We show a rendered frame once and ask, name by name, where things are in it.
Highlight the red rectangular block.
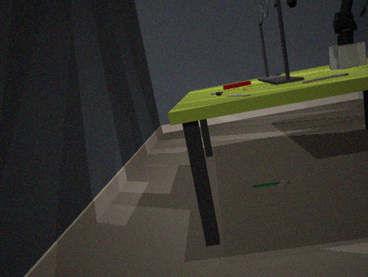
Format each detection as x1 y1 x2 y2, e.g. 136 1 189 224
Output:
223 80 252 89

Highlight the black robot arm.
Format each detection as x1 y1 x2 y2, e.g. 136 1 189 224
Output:
333 0 357 46

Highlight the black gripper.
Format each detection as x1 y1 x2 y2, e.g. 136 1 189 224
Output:
286 0 297 8

